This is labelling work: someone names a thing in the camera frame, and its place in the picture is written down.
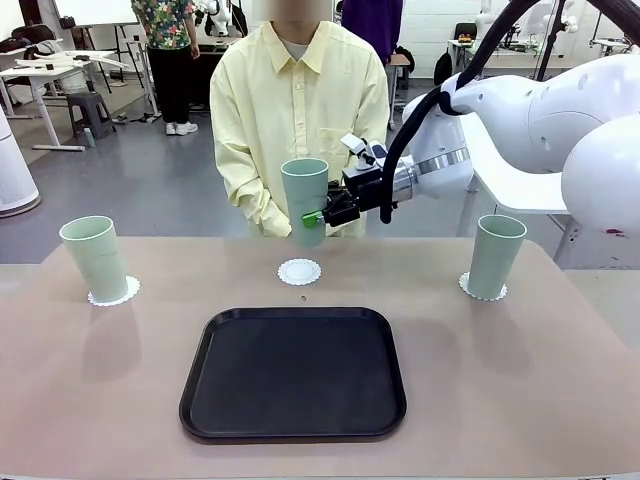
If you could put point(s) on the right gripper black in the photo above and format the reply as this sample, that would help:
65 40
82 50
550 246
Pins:
360 192

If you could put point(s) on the pale green plastic cup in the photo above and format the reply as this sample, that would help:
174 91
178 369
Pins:
495 260
97 265
302 195

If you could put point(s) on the white scalloped paper coaster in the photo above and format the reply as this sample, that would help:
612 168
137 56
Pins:
463 284
133 287
300 272

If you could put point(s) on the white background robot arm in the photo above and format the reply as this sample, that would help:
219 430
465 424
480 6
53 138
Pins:
484 12
567 22
220 15

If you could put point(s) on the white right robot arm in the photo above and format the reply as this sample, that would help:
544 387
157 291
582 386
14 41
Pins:
550 110

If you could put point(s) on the person's right forearm yellow sleeve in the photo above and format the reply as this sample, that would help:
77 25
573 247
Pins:
255 205

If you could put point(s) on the person in yellow shirt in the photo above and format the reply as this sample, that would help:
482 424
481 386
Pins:
300 100

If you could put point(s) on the black plastic serving tray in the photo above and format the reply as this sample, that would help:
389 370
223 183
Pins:
295 375

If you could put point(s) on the black backpack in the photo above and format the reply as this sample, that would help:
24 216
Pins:
442 67

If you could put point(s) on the person in purple top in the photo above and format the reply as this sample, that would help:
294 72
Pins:
372 20

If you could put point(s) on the large white table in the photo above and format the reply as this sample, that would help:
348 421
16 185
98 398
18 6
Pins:
525 197

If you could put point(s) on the person in floral shirt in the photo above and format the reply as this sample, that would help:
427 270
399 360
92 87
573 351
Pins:
167 30

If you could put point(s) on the grey background desk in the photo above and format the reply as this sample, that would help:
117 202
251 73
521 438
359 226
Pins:
520 62

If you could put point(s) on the small grey-green bottle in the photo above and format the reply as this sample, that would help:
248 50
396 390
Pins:
89 139

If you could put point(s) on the grey plastic stool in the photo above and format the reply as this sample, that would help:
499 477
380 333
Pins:
90 100

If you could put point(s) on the black stand pole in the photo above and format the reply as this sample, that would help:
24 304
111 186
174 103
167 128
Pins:
550 50

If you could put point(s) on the white whiteboard on stand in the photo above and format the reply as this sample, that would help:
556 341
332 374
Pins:
90 12

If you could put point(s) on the white cylindrical air purifier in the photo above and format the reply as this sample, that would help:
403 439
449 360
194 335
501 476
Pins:
15 170

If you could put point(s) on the white desk with clutter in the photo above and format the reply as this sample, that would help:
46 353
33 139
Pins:
30 72

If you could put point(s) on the black bag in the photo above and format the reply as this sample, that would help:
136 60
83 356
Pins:
32 32

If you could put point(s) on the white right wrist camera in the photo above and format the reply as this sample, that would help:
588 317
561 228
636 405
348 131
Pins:
370 150

